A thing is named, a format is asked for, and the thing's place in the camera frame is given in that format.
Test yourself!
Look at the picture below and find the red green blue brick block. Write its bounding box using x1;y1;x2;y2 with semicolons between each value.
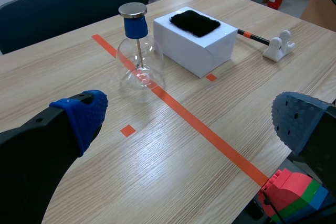
257;168;336;224

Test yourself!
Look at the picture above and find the white moulded stand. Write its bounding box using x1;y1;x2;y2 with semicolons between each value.
262;30;297;63

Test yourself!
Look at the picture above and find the dark blue chair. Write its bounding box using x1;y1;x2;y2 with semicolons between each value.
0;0;141;55

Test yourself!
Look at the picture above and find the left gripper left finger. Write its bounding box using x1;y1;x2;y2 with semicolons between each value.
0;90;110;224

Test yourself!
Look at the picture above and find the black cable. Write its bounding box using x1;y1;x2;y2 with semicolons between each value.
262;191;286;224

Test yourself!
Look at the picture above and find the black fur patch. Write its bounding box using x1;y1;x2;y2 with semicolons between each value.
169;9;221;38

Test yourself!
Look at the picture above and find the clear glass flask blue stopper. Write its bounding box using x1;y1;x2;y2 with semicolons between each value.
115;2;166;94

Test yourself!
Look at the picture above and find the white box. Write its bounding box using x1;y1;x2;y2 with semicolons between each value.
153;6;238;79

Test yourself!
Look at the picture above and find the long black rod red band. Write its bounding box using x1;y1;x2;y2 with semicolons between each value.
237;29;271;46

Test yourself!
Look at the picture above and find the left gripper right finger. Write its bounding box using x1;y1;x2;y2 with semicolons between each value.
271;91;336;198

